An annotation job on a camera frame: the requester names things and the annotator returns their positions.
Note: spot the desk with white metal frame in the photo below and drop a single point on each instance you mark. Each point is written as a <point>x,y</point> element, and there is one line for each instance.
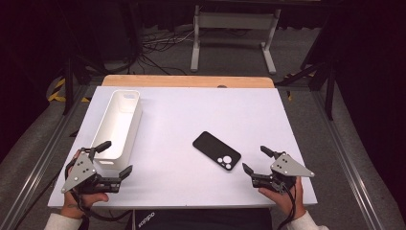
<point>234,20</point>

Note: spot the person's left hand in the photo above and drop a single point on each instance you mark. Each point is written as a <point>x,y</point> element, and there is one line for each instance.
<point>78,204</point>

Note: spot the person's dark clothed torso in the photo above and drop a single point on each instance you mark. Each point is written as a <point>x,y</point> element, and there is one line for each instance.
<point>207,220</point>

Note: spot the yellow black floor tape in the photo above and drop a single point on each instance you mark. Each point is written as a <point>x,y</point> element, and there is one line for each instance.
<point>59,84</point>

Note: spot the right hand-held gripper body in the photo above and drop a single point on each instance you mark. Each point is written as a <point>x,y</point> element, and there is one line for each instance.
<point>287,167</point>

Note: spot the black tripod stand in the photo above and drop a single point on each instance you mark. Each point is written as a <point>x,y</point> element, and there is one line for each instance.
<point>68,86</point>
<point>330,96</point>

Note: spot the aluminium floor rail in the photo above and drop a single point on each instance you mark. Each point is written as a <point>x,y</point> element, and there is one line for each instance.
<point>355,175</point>
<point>47,156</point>

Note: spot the white plastic storage bin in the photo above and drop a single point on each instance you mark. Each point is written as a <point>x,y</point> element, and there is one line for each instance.
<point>116,127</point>

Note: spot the person's right hand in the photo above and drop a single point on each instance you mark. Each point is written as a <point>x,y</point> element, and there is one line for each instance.
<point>288,201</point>

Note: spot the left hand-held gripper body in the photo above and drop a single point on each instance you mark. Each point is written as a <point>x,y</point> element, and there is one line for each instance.
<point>107,184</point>

